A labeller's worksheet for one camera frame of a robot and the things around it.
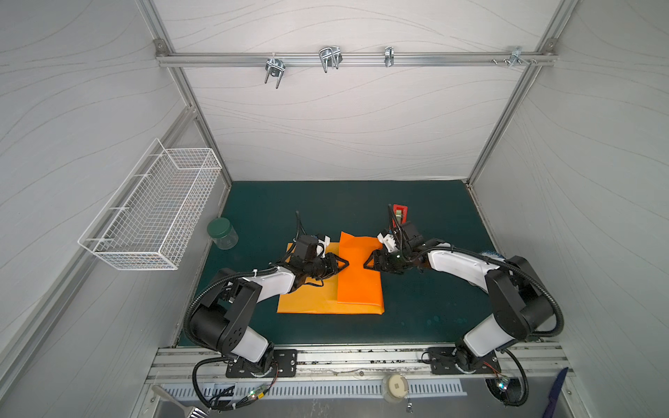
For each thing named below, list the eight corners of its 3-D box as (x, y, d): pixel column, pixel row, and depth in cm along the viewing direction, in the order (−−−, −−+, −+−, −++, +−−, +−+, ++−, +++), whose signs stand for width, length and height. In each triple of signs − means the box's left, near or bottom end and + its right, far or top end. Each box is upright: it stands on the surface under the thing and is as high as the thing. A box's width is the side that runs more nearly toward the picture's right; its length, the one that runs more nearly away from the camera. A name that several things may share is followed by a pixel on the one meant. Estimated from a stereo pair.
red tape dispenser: (392, 229, 107) (396, 218, 101) (390, 215, 112) (393, 204, 106) (406, 229, 107) (410, 218, 101) (403, 215, 112) (407, 204, 106)
